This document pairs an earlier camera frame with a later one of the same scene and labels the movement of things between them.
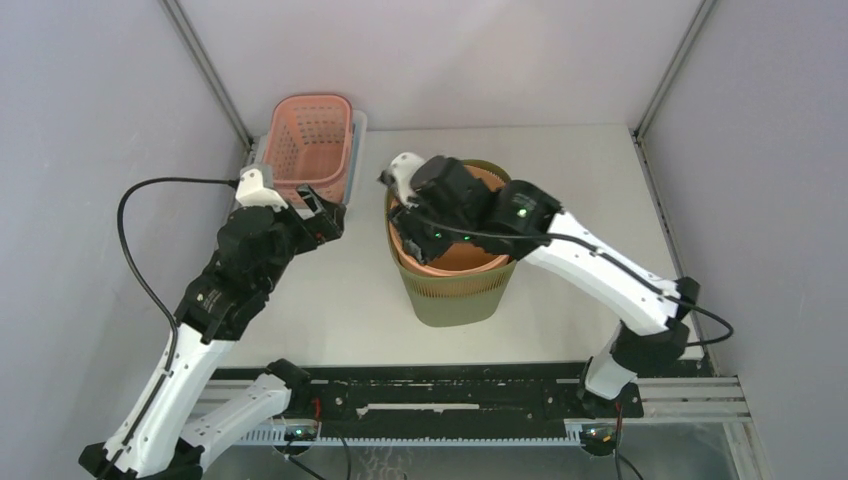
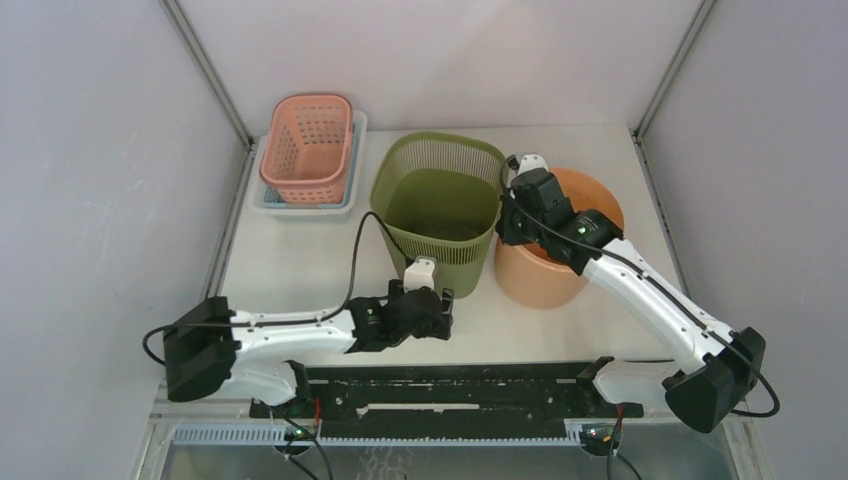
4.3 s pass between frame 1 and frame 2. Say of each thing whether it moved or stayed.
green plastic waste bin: moved
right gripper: moved
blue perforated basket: stayed
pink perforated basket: stayed
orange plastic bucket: moved
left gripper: moved
